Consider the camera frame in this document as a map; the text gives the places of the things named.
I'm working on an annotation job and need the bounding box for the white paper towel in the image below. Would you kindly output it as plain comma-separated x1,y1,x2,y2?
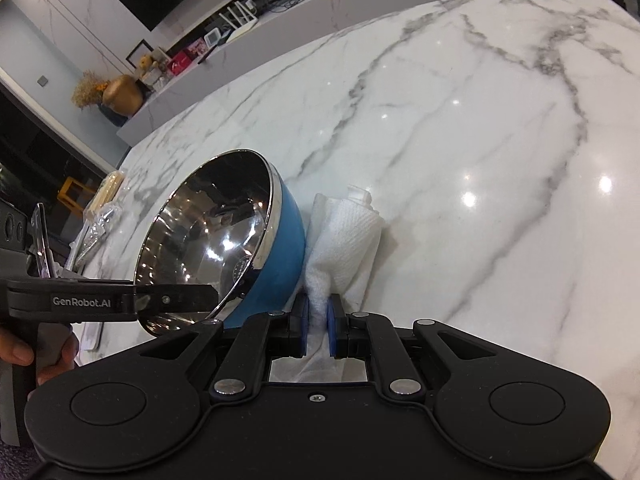
270,185,385,382

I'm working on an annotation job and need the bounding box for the blue steel bowl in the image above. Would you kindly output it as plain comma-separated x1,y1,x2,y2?
134,148,306,336

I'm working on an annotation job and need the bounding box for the person's left hand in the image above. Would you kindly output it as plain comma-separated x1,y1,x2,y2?
0,328,79,386

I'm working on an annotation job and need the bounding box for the clear plastic wrapper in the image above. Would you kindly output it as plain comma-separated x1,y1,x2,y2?
65,202,122,272

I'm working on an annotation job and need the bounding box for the wrapped chopsticks pack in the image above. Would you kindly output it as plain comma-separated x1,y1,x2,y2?
84,170,125,221

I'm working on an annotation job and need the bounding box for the golden vase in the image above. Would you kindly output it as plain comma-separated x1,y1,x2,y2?
102,75,143,117

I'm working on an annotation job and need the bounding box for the red box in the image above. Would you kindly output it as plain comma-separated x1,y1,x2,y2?
167,44,208,76

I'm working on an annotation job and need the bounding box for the white desk clock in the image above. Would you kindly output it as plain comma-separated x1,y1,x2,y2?
204,28,232,48

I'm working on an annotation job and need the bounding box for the white wifi router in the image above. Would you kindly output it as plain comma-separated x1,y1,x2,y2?
218,1,258,39

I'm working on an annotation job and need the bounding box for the black picture frame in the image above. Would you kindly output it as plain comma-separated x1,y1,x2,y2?
126,39,153,68

